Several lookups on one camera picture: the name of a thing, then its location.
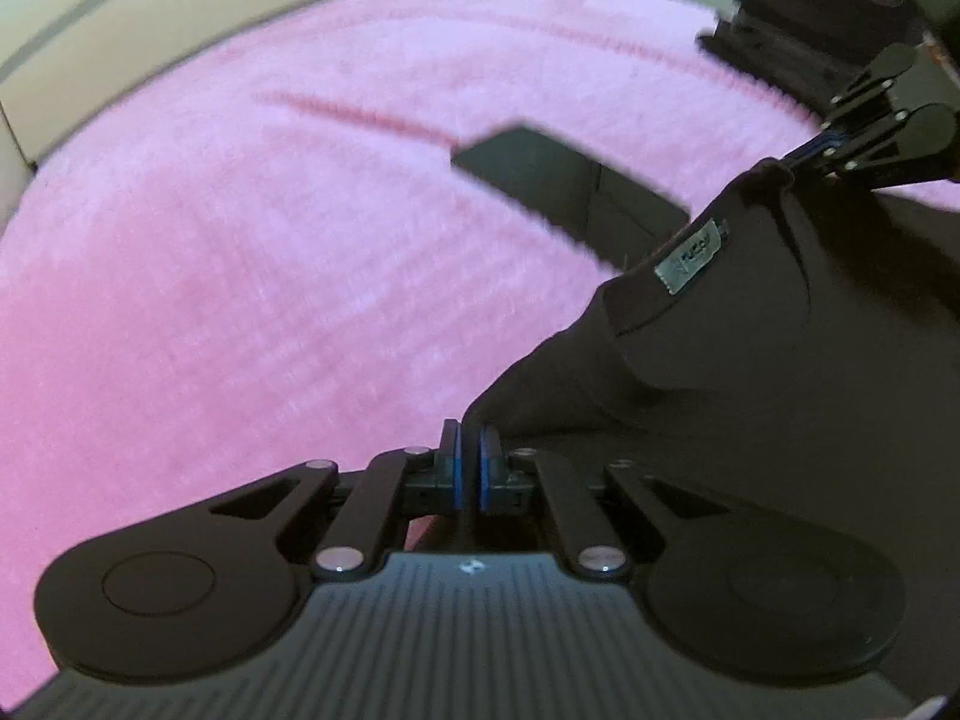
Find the dark brown shirt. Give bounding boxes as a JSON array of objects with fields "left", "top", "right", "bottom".
[{"left": 461, "top": 157, "right": 960, "bottom": 713}]

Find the stack of folded dark clothes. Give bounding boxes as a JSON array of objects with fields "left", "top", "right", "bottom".
[{"left": 697, "top": 0, "right": 931, "bottom": 113}]

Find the beige bed headboard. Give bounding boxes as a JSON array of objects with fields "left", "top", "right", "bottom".
[{"left": 0, "top": 0, "right": 485, "bottom": 170}]

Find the black square pad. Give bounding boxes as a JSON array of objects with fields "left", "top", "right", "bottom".
[{"left": 450, "top": 120, "right": 695, "bottom": 271}]

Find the pink ribbed blanket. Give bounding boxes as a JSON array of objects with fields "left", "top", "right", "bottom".
[{"left": 0, "top": 0, "right": 826, "bottom": 695}]

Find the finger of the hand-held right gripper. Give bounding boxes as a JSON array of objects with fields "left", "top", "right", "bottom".
[
  {"left": 780, "top": 101, "right": 960, "bottom": 190},
  {"left": 829, "top": 45, "right": 927, "bottom": 121}
]

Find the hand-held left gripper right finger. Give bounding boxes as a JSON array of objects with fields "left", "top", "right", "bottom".
[{"left": 480, "top": 424, "right": 734, "bottom": 580}]

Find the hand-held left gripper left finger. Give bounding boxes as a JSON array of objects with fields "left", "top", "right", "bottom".
[{"left": 210, "top": 420, "right": 466, "bottom": 580}]

